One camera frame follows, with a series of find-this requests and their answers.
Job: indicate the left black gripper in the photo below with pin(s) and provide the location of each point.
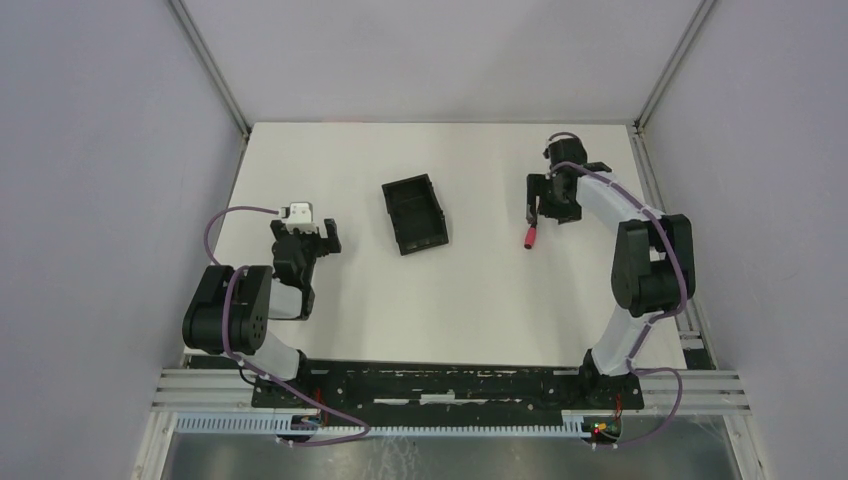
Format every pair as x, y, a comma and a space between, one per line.
327, 245

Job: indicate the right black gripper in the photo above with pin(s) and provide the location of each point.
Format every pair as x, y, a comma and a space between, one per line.
536, 185

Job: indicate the red handled screwdriver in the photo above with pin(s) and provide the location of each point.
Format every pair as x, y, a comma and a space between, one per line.
532, 221

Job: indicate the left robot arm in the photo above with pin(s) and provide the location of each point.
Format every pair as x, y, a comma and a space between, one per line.
229, 314

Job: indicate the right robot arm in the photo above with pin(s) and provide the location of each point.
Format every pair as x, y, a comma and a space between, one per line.
494, 257

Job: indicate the black plastic bin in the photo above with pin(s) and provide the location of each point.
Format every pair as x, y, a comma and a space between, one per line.
417, 219

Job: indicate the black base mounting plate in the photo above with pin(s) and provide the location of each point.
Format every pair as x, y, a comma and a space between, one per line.
390, 394

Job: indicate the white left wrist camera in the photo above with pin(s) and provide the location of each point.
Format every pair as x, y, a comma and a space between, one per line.
298, 217

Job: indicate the aluminium frame rail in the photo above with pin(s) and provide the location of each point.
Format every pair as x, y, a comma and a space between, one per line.
705, 393

